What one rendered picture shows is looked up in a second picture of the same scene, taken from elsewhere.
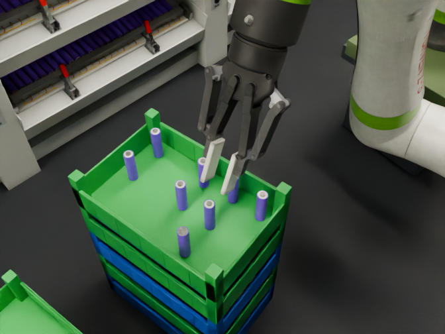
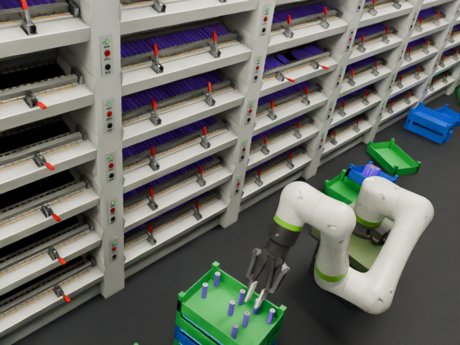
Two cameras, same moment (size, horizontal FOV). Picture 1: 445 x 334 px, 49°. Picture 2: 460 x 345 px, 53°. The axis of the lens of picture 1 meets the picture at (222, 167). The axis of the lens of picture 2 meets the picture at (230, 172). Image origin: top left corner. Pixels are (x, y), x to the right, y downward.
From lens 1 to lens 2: 0.82 m
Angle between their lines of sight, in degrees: 15
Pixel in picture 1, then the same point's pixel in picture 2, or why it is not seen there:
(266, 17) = (284, 235)
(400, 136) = (338, 285)
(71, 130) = (144, 263)
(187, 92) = (213, 243)
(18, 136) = (120, 266)
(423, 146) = (349, 291)
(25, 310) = not seen: outside the picture
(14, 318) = not seen: outside the picture
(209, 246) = (244, 335)
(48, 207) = (131, 311)
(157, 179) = (216, 299)
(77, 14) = (165, 200)
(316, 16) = not seen: hidden behind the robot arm
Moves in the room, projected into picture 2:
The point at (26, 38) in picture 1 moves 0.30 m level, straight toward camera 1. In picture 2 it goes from (139, 212) to (164, 265)
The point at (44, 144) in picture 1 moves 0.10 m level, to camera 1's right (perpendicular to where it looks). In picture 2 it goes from (127, 271) to (150, 272)
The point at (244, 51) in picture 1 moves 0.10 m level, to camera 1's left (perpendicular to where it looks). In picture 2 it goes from (273, 246) to (241, 244)
